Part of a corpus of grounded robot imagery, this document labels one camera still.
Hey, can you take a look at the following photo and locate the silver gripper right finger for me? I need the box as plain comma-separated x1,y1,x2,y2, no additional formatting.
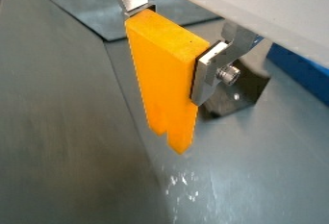
190,21,258,106

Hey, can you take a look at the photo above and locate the blue peg board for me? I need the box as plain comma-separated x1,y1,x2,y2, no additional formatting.
247,35,329,108

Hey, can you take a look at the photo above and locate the yellow double-square peg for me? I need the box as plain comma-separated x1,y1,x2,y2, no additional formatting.
124,10,210,154

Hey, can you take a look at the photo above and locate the black curved holder stand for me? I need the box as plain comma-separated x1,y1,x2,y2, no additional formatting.
199,60,270,120

